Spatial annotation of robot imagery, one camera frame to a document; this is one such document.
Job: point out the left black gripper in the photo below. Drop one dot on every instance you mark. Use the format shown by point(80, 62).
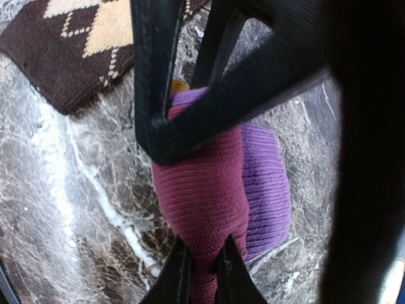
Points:
point(363, 44)

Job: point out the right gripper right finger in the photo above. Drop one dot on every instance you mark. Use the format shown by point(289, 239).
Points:
point(235, 285)

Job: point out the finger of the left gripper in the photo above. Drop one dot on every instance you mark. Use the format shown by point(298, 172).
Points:
point(240, 88)
point(156, 28)

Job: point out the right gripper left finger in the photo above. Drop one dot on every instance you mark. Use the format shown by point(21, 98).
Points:
point(172, 284)

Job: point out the maroon striped sock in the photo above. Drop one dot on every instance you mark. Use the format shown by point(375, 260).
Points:
point(234, 185)

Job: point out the brown argyle sock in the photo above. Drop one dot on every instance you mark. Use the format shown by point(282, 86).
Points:
point(71, 50)

